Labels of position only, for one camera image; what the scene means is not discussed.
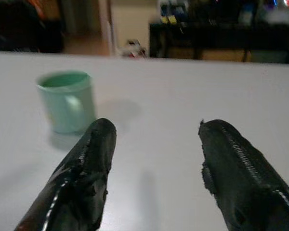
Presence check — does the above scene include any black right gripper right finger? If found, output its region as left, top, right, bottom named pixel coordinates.
left=197, top=118, right=289, bottom=231

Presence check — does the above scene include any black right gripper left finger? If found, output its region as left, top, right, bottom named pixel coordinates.
left=13, top=117, right=118, bottom=231

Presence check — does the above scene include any mint green mug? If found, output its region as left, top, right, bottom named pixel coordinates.
left=35, top=70, right=97, bottom=134

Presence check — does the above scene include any black side table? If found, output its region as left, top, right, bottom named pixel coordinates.
left=148, top=21, right=289, bottom=64

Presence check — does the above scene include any small toy clutter on floor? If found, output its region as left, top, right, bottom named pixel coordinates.
left=121, top=39, right=149, bottom=59

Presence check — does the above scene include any dark chair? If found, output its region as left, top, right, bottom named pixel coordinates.
left=0, top=0, right=65, bottom=53

